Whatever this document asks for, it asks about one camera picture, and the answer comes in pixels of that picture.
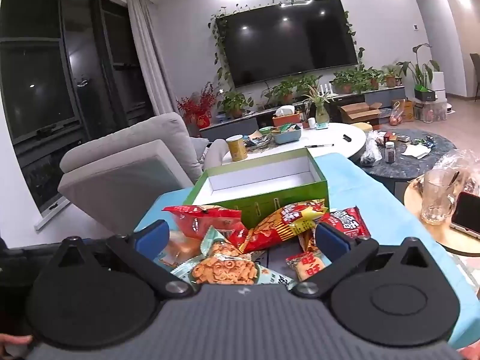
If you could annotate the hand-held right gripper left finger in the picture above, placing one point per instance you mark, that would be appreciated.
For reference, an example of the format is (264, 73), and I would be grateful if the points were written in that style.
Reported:
(153, 238)

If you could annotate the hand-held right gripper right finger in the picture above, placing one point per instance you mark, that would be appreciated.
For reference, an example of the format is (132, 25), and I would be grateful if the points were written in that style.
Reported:
(332, 242)

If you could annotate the red snack packet white lettering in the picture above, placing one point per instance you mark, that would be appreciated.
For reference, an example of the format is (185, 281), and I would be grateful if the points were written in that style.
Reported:
(345, 223)

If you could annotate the small orange rice cracker packet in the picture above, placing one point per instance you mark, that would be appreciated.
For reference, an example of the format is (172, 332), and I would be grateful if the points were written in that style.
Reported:
(307, 266)

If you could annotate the red glossy snack packet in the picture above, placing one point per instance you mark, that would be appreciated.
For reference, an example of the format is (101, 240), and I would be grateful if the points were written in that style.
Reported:
(202, 221)

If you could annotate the yellow red snack packet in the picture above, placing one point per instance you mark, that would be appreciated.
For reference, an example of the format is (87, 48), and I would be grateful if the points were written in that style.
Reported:
(277, 225)

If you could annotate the green gift box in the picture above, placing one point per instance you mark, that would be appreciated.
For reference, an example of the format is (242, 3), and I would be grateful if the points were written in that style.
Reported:
(262, 195)

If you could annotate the light blue table cover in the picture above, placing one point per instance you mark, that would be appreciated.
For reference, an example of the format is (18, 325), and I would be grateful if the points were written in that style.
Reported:
(375, 195)

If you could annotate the light grey sofa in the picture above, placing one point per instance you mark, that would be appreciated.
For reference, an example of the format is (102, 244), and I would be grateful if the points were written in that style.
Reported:
(123, 180)

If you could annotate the clear bag with dark contents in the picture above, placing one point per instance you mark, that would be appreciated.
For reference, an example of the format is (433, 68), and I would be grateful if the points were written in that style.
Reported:
(370, 153)

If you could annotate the black pen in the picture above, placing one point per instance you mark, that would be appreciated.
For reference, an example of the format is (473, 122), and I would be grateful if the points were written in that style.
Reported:
(318, 145)

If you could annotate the small glass jar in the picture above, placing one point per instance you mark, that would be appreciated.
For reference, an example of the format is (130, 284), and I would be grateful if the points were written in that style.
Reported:
(390, 153)

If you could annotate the white oval coffee table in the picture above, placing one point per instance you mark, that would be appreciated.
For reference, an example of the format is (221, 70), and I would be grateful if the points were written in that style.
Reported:
(330, 135)

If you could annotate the dark marble round table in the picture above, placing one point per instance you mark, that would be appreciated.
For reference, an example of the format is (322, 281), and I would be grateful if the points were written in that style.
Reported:
(408, 165)

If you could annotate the glass mug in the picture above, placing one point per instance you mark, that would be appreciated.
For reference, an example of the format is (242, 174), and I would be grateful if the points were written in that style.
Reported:
(435, 202)

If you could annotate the round wooden side table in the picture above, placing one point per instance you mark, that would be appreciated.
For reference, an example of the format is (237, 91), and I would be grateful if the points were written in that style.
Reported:
(442, 234)

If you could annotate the blue plastic basket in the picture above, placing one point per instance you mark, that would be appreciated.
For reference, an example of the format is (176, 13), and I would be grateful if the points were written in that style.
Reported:
(287, 137)

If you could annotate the small red box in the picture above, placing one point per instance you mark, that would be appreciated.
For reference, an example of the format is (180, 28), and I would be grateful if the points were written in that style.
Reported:
(386, 138)

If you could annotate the small white cup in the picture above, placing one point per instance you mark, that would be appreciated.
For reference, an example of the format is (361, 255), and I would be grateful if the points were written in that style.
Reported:
(311, 123)

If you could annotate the yellow canister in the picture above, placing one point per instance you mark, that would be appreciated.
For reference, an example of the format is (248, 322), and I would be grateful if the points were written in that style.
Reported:
(237, 150)

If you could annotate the white paper sheet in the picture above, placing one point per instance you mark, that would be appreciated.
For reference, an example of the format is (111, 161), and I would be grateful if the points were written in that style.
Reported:
(414, 152)

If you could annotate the pile of small wrappers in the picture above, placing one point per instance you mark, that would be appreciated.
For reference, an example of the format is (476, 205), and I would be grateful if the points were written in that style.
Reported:
(258, 142)

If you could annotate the glass vase with spider plant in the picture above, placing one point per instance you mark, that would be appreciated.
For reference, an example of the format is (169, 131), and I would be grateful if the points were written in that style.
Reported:
(321, 114)

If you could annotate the green lidded bowl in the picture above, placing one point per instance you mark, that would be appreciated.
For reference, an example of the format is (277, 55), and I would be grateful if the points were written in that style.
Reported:
(265, 131)

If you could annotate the open cardboard box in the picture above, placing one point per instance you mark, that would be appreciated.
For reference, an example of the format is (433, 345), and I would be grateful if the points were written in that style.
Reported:
(360, 114)

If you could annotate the orange tissue box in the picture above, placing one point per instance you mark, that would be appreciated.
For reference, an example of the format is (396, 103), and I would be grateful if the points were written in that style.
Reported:
(285, 120)

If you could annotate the small colourful wrappers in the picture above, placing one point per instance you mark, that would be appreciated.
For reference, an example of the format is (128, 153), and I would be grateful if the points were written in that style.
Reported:
(422, 142)

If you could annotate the metal spoon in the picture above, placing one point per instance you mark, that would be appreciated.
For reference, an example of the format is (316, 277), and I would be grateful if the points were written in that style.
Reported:
(454, 178)

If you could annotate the smartphone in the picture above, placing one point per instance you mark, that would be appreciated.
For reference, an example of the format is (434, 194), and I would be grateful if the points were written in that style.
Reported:
(467, 212)

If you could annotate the patterned rug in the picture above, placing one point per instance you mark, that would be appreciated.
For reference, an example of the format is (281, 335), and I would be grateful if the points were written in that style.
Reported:
(468, 266)

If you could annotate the clear bag of fruit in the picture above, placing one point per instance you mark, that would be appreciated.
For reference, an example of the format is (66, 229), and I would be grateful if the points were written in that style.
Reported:
(395, 118)

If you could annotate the red berry decoration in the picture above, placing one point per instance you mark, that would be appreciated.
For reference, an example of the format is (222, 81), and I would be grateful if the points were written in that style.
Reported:
(195, 103)

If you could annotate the yellow carton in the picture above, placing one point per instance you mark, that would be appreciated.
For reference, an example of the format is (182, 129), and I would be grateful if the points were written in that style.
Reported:
(408, 110)

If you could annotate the white picket planter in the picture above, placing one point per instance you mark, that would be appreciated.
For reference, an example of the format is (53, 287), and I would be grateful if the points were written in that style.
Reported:
(326, 90)

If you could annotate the crinkled clear plastic bag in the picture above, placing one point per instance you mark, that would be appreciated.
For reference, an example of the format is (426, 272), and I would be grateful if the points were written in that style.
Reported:
(467, 165)

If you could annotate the bushy potted plant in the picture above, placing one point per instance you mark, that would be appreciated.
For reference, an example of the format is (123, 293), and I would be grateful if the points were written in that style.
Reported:
(234, 101)

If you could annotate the potted pothos plant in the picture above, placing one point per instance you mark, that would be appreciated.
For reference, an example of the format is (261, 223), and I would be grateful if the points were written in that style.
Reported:
(307, 82)
(285, 90)

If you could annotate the clear plastic storage boxes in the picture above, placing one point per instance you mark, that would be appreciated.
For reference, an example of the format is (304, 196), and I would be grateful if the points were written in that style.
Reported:
(431, 112)

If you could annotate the wide leafy potted plant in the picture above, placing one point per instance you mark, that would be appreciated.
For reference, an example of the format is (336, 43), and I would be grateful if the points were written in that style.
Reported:
(352, 78)

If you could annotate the white curtain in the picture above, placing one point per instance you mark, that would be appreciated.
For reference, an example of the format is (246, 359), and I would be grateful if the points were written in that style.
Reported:
(146, 63)

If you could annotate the black green box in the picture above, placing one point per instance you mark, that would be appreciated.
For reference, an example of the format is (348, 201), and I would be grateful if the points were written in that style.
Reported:
(423, 93)

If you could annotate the small potted plant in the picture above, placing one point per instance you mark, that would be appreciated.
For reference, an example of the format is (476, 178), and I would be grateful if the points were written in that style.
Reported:
(390, 75)

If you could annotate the white floor appliance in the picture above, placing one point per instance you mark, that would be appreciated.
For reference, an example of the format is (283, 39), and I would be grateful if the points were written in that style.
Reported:
(439, 82)

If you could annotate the dark glass balcony door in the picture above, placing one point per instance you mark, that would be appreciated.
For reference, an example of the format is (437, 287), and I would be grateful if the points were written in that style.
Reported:
(37, 82)

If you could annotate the tall broad-leaf plant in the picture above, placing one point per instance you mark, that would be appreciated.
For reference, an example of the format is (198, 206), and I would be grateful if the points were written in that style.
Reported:
(422, 69)

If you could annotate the large black television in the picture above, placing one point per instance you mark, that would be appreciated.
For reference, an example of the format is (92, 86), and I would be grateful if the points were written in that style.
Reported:
(288, 41)

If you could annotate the grey dining chair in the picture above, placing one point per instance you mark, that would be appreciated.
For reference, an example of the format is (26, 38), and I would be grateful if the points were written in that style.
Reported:
(475, 65)

